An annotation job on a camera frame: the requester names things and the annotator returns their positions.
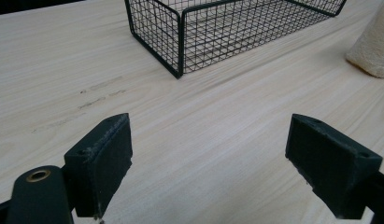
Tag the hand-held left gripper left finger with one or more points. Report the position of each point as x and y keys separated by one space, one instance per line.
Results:
x=99 y=168

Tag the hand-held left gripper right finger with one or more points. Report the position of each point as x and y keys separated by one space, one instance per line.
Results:
x=329 y=168

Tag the cream fluffy cloth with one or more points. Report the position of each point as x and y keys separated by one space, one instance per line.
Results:
x=372 y=46

